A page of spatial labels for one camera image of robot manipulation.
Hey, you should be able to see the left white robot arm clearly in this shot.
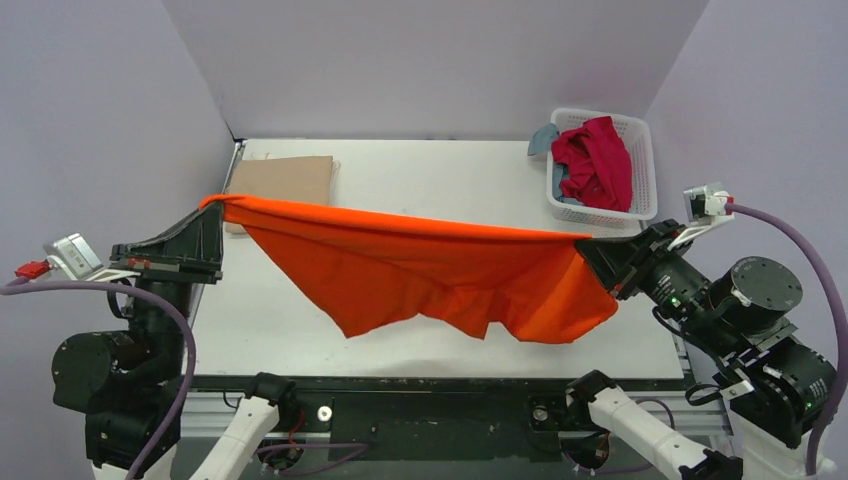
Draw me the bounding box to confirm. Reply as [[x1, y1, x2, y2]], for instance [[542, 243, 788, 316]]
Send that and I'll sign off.
[[52, 202, 224, 479]]

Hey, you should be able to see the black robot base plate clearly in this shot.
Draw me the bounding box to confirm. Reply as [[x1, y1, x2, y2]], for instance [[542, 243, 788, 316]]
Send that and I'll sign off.
[[185, 374, 697, 465]]

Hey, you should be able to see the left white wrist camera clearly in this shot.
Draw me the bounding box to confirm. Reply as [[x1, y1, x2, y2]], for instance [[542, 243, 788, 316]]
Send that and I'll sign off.
[[15, 233, 104, 281]]

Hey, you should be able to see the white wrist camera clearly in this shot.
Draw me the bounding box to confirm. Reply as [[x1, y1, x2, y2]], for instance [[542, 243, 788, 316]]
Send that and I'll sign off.
[[667, 182, 735, 251], [15, 233, 104, 281]]

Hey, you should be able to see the orange t shirt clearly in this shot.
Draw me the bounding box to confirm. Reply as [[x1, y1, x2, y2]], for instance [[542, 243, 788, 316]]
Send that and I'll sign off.
[[203, 194, 618, 344]]

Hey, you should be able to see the teal blue t shirt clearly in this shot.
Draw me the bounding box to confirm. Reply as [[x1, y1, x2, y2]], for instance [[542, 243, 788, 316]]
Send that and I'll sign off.
[[527, 123, 560, 157]]

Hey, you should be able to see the crimson red t shirt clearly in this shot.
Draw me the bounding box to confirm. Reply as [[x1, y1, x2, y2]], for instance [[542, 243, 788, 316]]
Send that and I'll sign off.
[[551, 116, 633, 212]]

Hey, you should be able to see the folded beige t shirt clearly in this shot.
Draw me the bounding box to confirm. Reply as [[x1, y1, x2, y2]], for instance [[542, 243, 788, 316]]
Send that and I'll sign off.
[[225, 156, 340, 205]]

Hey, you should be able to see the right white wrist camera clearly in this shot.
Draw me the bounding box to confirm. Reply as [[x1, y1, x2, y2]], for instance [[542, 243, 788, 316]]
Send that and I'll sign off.
[[667, 182, 735, 251]]

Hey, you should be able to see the white plastic laundry basket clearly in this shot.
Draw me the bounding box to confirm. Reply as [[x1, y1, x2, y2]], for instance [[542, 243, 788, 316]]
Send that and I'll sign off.
[[546, 107, 658, 230]]

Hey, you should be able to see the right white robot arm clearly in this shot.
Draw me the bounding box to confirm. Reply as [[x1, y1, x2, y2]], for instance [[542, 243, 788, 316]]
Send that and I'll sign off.
[[565, 220, 836, 479]]

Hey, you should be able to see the aluminium rail frame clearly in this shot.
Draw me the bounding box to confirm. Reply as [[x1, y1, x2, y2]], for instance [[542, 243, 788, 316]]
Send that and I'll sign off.
[[178, 390, 735, 440]]

